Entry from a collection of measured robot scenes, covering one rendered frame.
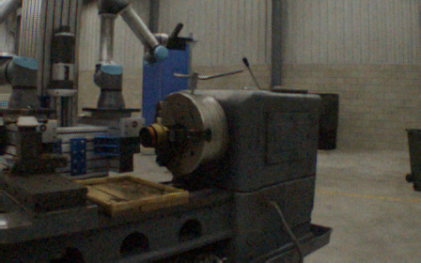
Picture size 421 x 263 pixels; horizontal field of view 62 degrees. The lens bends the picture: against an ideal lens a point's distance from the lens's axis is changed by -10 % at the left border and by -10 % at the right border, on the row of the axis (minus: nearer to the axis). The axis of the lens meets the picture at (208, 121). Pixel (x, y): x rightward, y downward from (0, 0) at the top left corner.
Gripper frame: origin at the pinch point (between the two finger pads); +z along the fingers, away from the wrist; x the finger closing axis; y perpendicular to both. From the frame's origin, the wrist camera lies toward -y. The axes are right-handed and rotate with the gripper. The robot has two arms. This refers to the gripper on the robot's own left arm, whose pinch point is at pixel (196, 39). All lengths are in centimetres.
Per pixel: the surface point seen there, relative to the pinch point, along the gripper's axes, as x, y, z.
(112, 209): 113, 54, -81
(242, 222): 103, 70, -26
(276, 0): -731, -182, 641
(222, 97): 84, 24, -30
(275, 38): -716, -61, 640
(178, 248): 107, 74, -56
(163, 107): 78, 30, -52
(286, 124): 92, 34, -2
